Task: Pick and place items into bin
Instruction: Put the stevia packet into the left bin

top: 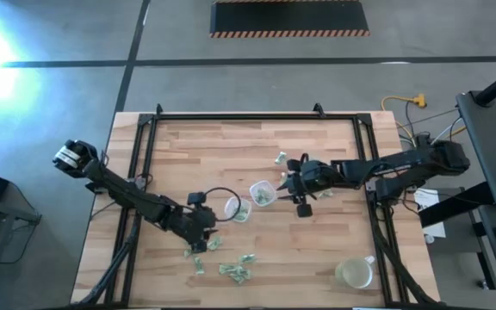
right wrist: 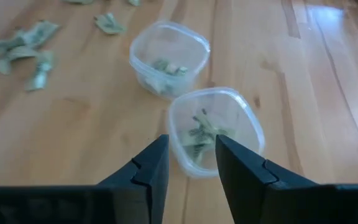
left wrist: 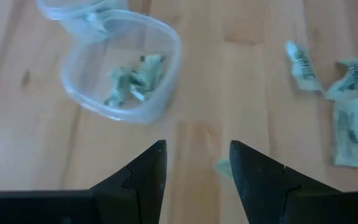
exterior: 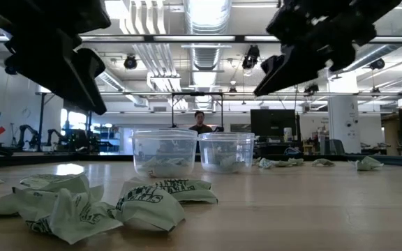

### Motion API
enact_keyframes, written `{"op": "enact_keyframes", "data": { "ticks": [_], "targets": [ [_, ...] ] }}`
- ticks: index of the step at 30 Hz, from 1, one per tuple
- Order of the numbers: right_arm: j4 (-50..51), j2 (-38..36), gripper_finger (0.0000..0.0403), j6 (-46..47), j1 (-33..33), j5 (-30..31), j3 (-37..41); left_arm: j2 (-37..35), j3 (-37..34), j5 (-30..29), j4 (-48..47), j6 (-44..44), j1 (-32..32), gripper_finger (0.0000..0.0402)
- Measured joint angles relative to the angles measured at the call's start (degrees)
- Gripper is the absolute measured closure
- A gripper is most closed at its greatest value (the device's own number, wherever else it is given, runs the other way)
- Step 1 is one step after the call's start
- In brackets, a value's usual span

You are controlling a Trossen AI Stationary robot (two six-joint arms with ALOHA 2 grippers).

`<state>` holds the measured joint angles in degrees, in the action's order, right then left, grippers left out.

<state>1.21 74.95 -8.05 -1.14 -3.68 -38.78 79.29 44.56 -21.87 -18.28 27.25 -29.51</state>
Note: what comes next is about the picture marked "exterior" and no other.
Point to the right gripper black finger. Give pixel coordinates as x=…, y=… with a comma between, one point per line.
x=272, y=64
x=298, y=66

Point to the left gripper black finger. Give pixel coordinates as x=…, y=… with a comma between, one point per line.
x=54, y=66
x=98, y=80

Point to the background black robot arm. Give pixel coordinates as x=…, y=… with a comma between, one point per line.
x=52, y=134
x=24, y=130

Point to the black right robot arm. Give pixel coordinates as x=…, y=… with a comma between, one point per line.
x=375, y=10

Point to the white LED light bar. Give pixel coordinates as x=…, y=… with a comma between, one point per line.
x=194, y=38
x=260, y=38
x=117, y=38

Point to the large black monitor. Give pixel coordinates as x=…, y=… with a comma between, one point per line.
x=274, y=122

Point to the white building pillar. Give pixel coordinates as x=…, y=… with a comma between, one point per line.
x=344, y=122

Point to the clear round plastic container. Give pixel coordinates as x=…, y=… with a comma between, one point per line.
x=152, y=146
x=227, y=146

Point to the person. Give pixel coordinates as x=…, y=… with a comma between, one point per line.
x=199, y=120

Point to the black hanging camera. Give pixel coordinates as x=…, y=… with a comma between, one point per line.
x=377, y=63
x=130, y=62
x=10, y=70
x=251, y=57
x=311, y=89

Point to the background black rig frame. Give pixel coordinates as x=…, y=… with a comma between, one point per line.
x=41, y=122
x=172, y=111

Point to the silver ceiling air duct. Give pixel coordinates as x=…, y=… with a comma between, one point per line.
x=206, y=14

